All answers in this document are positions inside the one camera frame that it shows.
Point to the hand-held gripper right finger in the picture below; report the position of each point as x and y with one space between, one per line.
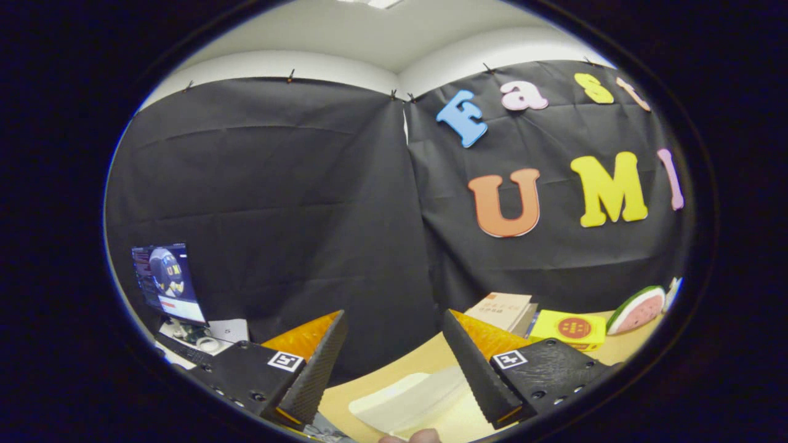
471 363

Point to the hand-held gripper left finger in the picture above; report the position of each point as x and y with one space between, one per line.
317 363

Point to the cream fabric storage box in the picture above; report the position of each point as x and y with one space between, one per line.
406 400

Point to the beige book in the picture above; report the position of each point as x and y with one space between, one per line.
498 309

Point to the white paper sheet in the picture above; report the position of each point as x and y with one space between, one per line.
231 331

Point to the yellow book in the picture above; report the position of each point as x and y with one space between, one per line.
569 329

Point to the black keyboard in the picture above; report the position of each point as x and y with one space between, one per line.
184 351

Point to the computer monitor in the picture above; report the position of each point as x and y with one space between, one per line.
169 280

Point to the watermelon slice plush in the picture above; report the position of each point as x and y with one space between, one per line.
640 311

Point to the white plush toy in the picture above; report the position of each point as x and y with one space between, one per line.
673 292

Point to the ceiling light panel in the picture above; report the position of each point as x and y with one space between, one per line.
375 2

